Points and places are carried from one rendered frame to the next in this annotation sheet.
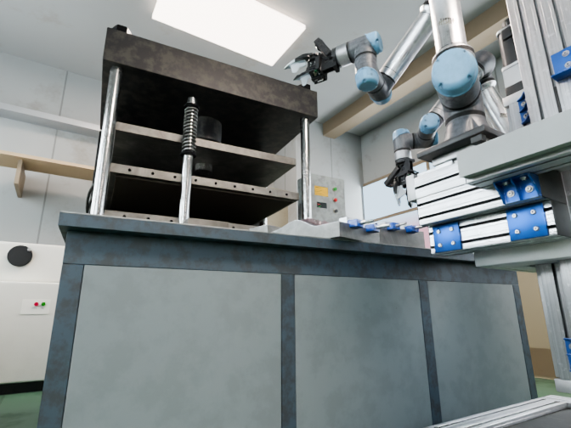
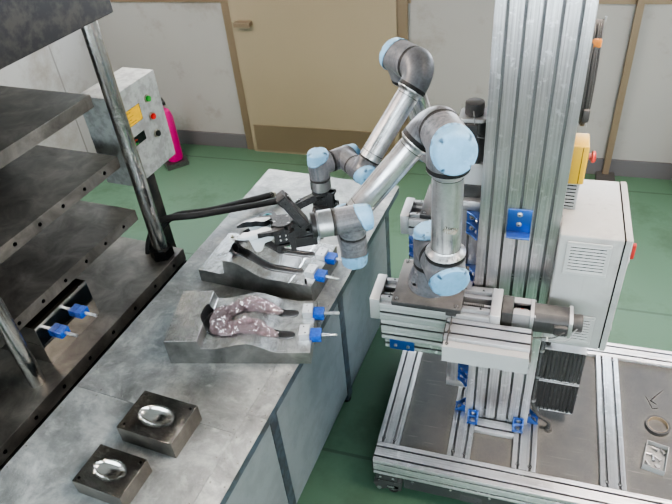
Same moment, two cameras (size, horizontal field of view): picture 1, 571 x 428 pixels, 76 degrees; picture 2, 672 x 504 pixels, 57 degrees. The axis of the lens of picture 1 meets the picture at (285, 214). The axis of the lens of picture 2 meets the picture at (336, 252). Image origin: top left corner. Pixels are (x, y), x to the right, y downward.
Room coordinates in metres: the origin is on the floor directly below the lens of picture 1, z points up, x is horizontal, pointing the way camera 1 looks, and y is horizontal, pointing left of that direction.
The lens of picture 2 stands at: (0.00, 0.60, 2.40)
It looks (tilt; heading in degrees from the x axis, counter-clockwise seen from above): 38 degrees down; 322
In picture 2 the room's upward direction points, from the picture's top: 6 degrees counter-clockwise
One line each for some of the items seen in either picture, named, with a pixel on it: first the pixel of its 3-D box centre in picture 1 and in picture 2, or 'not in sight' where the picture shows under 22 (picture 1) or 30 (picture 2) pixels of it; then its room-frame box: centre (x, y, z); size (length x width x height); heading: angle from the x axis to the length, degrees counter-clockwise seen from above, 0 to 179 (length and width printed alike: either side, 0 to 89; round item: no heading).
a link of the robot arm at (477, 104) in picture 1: (461, 99); (432, 244); (1.03, -0.57, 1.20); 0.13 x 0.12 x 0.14; 148
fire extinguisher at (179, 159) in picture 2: not in sight; (168, 133); (4.29, -1.17, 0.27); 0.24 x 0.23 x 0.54; 122
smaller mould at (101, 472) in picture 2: not in sight; (112, 475); (1.29, 0.51, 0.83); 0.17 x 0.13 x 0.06; 27
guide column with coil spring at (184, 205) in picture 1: (184, 206); (1, 317); (1.87, 0.54, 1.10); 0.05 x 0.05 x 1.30
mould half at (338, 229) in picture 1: (310, 236); (244, 325); (1.50, -0.11, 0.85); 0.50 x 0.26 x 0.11; 44
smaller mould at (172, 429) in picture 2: (201, 234); (160, 423); (1.36, 0.32, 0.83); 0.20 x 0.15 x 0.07; 27
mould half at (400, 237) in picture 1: (364, 243); (267, 258); (1.74, -0.38, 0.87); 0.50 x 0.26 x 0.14; 27
